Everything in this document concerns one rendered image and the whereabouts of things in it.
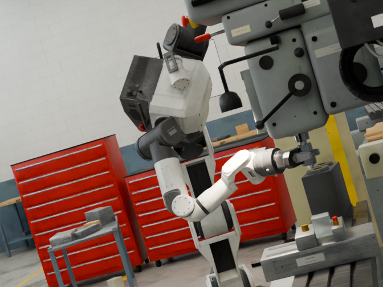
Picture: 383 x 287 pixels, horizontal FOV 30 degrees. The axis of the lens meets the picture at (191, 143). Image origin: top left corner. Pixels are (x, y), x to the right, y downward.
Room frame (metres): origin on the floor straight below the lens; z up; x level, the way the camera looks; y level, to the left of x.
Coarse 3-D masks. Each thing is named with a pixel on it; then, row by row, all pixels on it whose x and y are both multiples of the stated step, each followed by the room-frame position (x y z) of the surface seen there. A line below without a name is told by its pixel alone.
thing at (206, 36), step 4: (208, 32) 2.44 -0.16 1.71; (216, 32) 2.43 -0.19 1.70; (220, 32) 2.43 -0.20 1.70; (224, 32) 2.43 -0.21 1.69; (200, 36) 2.44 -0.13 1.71; (204, 36) 2.43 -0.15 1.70; (208, 36) 2.43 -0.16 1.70; (212, 36) 2.44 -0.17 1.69; (196, 40) 2.44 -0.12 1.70; (200, 40) 2.44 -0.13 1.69; (204, 40) 2.44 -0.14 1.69
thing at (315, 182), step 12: (312, 168) 2.87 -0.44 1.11; (324, 168) 2.76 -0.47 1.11; (336, 168) 2.84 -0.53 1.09; (312, 180) 2.75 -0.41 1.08; (324, 180) 2.73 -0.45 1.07; (336, 180) 2.77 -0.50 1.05; (312, 192) 2.75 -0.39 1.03; (324, 192) 2.73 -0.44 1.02; (336, 192) 2.72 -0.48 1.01; (312, 204) 2.76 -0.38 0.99; (324, 204) 2.74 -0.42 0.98; (336, 204) 2.72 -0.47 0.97; (348, 204) 2.86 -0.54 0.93
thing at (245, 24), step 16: (272, 0) 2.17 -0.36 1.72; (288, 0) 2.15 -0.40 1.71; (304, 0) 2.14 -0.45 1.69; (320, 0) 2.13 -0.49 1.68; (224, 16) 2.21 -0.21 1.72; (240, 16) 2.19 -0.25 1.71; (256, 16) 2.18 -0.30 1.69; (272, 16) 2.17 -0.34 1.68; (304, 16) 2.15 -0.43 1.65; (320, 16) 2.14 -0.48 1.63; (240, 32) 2.19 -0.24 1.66; (256, 32) 2.18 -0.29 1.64; (272, 32) 2.18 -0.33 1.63
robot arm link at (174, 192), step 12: (156, 168) 2.51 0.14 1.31; (168, 168) 2.48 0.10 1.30; (180, 168) 2.52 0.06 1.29; (168, 180) 2.47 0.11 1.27; (180, 180) 2.48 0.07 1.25; (168, 192) 2.45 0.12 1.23; (180, 192) 2.45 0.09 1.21; (168, 204) 2.43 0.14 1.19; (180, 204) 2.41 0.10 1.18; (192, 204) 2.40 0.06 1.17; (180, 216) 2.40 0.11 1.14
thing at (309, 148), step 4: (304, 148) 2.27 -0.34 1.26; (308, 148) 2.27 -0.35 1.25; (312, 148) 2.28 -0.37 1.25; (300, 152) 2.28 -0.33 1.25; (304, 152) 2.27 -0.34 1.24; (312, 152) 2.28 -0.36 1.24; (312, 156) 2.27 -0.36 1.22; (308, 160) 2.27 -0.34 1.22; (312, 160) 2.27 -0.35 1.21; (304, 164) 2.28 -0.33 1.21; (308, 164) 2.27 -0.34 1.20; (312, 164) 2.27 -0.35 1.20
